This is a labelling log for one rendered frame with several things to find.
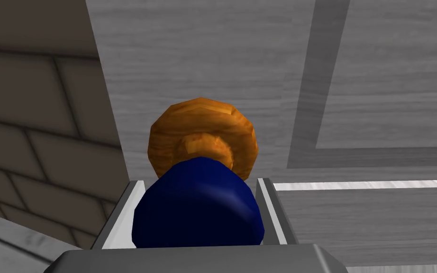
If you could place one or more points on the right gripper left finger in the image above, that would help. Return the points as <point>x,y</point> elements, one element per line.
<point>121,227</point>

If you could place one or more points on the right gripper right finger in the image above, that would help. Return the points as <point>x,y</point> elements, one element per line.
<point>275,220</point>

